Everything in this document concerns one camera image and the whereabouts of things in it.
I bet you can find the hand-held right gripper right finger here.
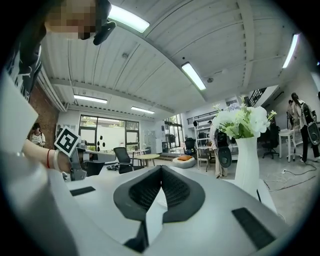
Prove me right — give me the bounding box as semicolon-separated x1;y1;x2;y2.
159;164;294;251

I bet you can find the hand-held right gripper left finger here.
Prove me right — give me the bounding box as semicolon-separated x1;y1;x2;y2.
65;164;164;254

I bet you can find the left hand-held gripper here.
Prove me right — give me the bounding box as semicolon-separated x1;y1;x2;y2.
53;125;118;181

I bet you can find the person's left forearm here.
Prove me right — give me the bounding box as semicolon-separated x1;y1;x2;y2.
21;138;73;174

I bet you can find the black office chair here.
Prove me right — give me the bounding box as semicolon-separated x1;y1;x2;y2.
113;146;145;175
184;137;199;156
261;123;281;160

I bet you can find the large black-framed window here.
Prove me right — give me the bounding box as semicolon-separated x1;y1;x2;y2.
79;114;140;153

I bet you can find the grey beanbag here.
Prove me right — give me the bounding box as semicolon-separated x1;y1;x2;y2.
172;156;198;170

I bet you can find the round wooden side table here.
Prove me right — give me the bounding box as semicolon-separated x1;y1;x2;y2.
137;153;161;168

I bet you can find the white shelving unit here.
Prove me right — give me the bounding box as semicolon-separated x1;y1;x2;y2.
193;119;216;173

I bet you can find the long ceiling light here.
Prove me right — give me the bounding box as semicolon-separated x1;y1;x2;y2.
108;4;151;34
73;94;108;105
181;62;207;91
130;106;156;115
282;33;300;70

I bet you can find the white vase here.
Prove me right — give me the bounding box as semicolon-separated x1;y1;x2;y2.
234;136;260;198

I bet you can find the white table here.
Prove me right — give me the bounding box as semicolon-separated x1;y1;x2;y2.
221;177;279;216

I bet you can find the white artificial flower bouquet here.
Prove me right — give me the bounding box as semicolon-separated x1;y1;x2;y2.
212;94;278;140

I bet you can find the white desk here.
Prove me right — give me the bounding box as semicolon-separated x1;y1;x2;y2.
278;129;305;163

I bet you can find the person's black printed shirt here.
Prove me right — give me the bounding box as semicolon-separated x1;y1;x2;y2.
3;22;43;103

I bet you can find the black metal railing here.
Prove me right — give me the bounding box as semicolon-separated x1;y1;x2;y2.
246;87;268;107

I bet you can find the person's head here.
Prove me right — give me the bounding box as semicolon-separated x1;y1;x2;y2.
44;0;112;41

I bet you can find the black head camera mount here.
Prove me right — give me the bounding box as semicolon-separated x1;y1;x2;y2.
92;0;117;46

